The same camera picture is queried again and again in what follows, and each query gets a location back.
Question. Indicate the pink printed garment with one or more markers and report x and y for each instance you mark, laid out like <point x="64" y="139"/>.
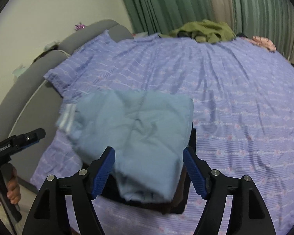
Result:
<point x="263" y="42"/>

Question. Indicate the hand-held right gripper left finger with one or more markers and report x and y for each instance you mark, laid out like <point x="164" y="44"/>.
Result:
<point x="103" y="173"/>

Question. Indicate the green curtain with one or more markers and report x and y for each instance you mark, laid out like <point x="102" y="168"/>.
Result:
<point x="161" y="5"/>
<point x="259" y="12"/>

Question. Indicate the grey padded headboard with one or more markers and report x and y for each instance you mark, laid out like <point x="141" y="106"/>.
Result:
<point x="27" y="88"/>

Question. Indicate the small purple toy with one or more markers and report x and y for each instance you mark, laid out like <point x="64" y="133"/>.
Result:
<point x="79" y="26"/>

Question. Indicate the black folded garment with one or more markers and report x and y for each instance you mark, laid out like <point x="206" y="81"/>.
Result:
<point x="191" y="139"/>

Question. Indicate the purple patterned blanket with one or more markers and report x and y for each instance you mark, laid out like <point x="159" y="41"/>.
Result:
<point x="235" y="127"/>

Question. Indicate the olive green garment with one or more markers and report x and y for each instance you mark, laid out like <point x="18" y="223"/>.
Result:
<point x="210" y="30"/>

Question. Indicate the light blue padded pants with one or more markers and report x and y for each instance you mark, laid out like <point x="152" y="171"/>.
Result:
<point x="137" y="132"/>

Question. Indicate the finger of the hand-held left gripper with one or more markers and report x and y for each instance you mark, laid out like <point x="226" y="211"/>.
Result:
<point x="34" y="134"/>
<point x="29" y="145"/>

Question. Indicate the person's left hand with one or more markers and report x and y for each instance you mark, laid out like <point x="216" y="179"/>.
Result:
<point x="12" y="186"/>

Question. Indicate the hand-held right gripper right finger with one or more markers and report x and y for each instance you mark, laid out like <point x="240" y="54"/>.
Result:
<point x="194" y="176"/>

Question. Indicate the purple patterned pillow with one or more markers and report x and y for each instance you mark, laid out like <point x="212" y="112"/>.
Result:
<point x="83" y="63"/>

